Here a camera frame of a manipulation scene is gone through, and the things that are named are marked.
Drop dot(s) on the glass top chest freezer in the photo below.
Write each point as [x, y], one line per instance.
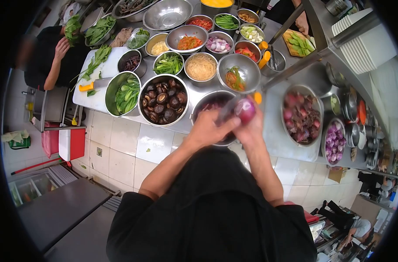
[35, 186]

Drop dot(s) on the steel pot of yellow liquid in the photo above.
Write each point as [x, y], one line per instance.
[217, 4]

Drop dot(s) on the pile of sliced green vegetable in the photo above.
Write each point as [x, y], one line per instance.
[300, 43]

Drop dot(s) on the red and white plastic box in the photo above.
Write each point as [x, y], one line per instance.
[73, 142]

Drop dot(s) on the white cutting board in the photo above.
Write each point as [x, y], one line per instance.
[112, 64]

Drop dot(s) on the grey steel table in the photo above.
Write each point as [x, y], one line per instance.
[64, 216]

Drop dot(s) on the steel bowl of tomato pieces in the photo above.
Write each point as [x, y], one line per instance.
[247, 51]

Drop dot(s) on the large empty steel bowl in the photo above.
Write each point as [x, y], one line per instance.
[168, 13]

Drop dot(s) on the steel bowl of carrot strips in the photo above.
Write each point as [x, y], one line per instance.
[240, 73]

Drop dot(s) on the steel bowl of bok choy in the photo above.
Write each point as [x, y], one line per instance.
[123, 95]

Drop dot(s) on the steel bowl of minced garlic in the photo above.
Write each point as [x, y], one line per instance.
[158, 46]

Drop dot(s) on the peeled red onion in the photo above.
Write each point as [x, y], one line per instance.
[244, 110]

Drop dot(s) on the steel bowl of pale noodles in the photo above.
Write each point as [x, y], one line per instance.
[201, 67]

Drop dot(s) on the large bowl of unpeeled onions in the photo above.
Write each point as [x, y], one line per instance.
[300, 118]

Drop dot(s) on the steel bowl of leafy greens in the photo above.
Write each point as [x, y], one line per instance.
[99, 31]

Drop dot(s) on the person's body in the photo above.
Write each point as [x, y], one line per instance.
[212, 216]

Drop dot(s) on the steel overhead shelf frame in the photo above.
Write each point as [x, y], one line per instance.
[294, 67]

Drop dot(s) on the steel bowl of dark seafood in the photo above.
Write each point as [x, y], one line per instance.
[132, 7]

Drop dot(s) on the steel bowl of red onion chunks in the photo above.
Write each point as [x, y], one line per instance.
[218, 45]

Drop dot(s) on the person's right fingers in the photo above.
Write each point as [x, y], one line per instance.
[258, 111]

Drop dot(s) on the steel side trolley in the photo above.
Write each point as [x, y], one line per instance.
[53, 104]

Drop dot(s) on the person's left thumb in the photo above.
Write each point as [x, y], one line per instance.
[231, 123]

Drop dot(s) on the green can with cloth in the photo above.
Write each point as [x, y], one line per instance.
[18, 140]

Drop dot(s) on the bunch of loose leafy greens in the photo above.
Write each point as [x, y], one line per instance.
[96, 60]

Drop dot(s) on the steel bowl of green pepper strips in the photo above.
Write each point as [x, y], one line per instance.
[168, 64]

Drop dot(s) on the steel bowl of chopped orange chilli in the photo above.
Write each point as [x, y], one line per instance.
[187, 41]

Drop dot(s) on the cardboard box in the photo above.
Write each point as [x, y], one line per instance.
[336, 173]

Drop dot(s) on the person's left hand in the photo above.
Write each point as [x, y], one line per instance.
[208, 128]

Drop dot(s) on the bowl of peeled purple onions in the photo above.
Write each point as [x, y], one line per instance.
[334, 142]

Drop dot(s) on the stack of white plates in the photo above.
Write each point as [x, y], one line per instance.
[361, 42]

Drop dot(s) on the steel utensil container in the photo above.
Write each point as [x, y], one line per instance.
[277, 64]

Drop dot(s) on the steel bowl of onion peels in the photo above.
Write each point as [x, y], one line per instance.
[212, 100]

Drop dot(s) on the steel bowl of chopped leek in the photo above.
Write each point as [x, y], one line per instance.
[251, 33]

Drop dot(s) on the stack of small steel bowls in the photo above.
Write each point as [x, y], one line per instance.
[352, 135]

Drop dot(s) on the pile of brown meat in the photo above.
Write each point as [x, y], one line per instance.
[120, 36]

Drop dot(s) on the wooden cutting board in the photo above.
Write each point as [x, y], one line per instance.
[286, 36]

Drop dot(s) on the steel bowl of dark dried chillies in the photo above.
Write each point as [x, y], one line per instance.
[131, 62]

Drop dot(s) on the steel bowl of chopped red chilli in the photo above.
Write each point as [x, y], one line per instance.
[200, 23]

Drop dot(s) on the held bunch of greens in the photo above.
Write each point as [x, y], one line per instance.
[72, 29]

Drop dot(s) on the steel bowl of green beans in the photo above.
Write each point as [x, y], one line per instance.
[226, 21]

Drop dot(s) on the steel bowl of shiitake mushrooms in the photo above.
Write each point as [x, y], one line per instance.
[163, 100]

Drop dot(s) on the shallow empty steel bowl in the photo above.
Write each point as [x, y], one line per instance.
[91, 19]

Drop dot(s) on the film covered bowl of greens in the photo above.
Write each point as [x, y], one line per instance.
[138, 39]

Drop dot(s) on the person's right hand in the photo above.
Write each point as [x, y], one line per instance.
[251, 132]

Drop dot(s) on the steel bowl of brown pieces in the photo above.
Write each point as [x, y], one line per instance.
[247, 16]

